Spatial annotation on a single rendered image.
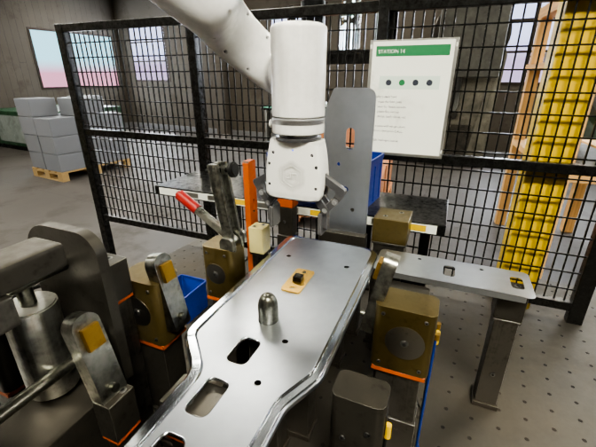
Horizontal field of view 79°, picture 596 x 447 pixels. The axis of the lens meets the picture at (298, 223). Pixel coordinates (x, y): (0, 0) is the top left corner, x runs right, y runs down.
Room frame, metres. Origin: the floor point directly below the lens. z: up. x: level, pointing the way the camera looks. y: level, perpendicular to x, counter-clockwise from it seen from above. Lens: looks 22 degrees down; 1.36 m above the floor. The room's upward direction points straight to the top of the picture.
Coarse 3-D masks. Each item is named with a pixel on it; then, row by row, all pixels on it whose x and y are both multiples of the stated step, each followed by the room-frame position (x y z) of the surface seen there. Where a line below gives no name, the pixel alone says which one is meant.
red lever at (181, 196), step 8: (176, 192) 0.69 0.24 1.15; (184, 192) 0.69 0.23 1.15; (184, 200) 0.68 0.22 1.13; (192, 200) 0.68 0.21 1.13; (192, 208) 0.67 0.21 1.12; (200, 208) 0.68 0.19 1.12; (200, 216) 0.67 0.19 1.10; (208, 216) 0.67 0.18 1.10; (208, 224) 0.66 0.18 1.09; (216, 224) 0.66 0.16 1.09
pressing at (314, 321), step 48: (288, 240) 0.77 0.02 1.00; (240, 288) 0.57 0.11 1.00; (336, 288) 0.57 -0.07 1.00; (192, 336) 0.43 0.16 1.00; (240, 336) 0.44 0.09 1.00; (288, 336) 0.44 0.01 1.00; (336, 336) 0.44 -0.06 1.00; (192, 384) 0.35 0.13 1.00; (240, 384) 0.35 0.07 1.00; (288, 384) 0.35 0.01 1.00; (144, 432) 0.28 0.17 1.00; (192, 432) 0.28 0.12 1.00; (240, 432) 0.28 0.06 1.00
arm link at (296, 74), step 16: (272, 32) 0.58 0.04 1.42; (288, 32) 0.56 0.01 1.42; (304, 32) 0.56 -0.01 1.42; (320, 32) 0.57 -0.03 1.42; (272, 48) 0.58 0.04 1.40; (288, 48) 0.56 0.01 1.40; (304, 48) 0.56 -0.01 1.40; (320, 48) 0.57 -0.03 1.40; (272, 64) 0.58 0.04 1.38; (288, 64) 0.56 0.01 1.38; (304, 64) 0.56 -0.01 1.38; (320, 64) 0.57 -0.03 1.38; (272, 80) 0.58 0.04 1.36; (288, 80) 0.56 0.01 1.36; (304, 80) 0.56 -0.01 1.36; (320, 80) 0.57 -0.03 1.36; (272, 96) 0.58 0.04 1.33; (288, 96) 0.56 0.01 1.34; (304, 96) 0.56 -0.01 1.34; (320, 96) 0.57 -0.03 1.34; (272, 112) 0.58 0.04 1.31; (288, 112) 0.56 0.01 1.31; (304, 112) 0.56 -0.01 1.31; (320, 112) 0.57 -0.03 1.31
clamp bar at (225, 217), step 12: (216, 168) 0.64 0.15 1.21; (228, 168) 0.63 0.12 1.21; (216, 180) 0.64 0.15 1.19; (228, 180) 0.66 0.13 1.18; (216, 192) 0.64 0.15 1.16; (228, 192) 0.66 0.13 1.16; (216, 204) 0.64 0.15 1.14; (228, 204) 0.66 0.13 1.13; (228, 216) 0.64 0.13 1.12; (228, 228) 0.63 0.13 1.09; (240, 228) 0.66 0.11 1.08; (240, 240) 0.66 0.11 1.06
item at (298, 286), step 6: (300, 270) 0.63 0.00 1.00; (306, 270) 0.63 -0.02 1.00; (294, 276) 0.59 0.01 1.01; (306, 276) 0.61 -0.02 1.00; (288, 282) 0.59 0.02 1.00; (294, 282) 0.59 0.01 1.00; (300, 282) 0.59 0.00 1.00; (306, 282) 0.59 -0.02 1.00; (282, 288) 0.57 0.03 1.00; (288, 288) 0.57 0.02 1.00; (294, 288) 0.57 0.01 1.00; (300, 288) 0.57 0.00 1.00
